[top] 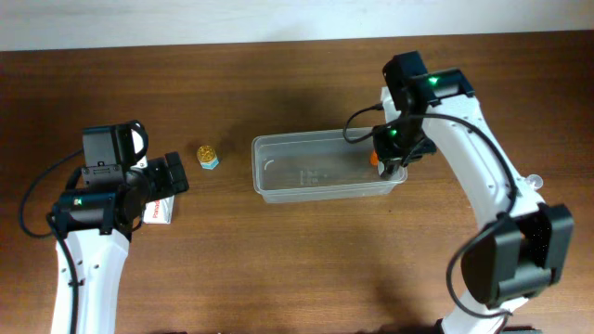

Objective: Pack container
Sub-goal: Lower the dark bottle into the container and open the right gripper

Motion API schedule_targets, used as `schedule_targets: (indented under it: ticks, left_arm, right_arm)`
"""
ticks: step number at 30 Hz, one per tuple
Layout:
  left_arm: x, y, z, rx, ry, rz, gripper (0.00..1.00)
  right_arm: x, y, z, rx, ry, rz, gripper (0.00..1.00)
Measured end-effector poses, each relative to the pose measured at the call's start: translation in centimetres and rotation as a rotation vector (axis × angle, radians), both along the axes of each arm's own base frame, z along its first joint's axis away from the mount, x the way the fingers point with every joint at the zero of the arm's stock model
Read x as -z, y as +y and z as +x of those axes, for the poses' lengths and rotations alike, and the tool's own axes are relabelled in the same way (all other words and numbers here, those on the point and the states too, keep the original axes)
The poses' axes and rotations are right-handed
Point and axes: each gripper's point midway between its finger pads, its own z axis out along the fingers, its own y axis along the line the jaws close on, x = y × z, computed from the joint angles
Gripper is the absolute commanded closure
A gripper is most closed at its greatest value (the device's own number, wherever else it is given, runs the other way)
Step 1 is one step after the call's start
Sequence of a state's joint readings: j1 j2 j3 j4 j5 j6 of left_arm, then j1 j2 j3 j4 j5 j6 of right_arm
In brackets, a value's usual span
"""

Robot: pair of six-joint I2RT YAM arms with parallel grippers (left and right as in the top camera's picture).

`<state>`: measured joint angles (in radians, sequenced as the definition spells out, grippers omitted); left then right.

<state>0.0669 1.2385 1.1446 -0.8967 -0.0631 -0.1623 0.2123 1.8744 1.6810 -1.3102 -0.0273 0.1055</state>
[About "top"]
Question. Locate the clear plastic container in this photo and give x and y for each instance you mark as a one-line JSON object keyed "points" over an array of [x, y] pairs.
{"points": [[318, 165]]}

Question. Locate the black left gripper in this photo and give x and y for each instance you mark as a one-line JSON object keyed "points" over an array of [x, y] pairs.
{"points": [[163, 175]]}

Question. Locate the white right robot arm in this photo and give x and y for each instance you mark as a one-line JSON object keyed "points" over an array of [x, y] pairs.
{"points": [[522, 242]]}

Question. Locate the white Panadol medicine box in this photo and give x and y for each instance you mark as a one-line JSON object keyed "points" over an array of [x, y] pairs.
{"points": [[158, 212]]}

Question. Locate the white translucent squeeze bottle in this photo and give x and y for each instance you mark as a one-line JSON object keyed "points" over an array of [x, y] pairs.
{"points": [[535, 181]]}

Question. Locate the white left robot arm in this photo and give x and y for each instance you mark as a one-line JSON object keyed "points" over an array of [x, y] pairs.
{"points": [[104, 202]]}

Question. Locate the small jar with gold lid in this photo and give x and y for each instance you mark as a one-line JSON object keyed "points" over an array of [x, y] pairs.
{"points": [[207, 157]]}

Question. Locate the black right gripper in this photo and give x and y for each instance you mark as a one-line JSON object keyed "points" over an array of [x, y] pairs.
{"points": [[392, 159]]}

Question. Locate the orange pill bottle white cap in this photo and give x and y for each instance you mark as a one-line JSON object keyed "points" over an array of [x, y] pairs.
{"points": [[374, 160]]}

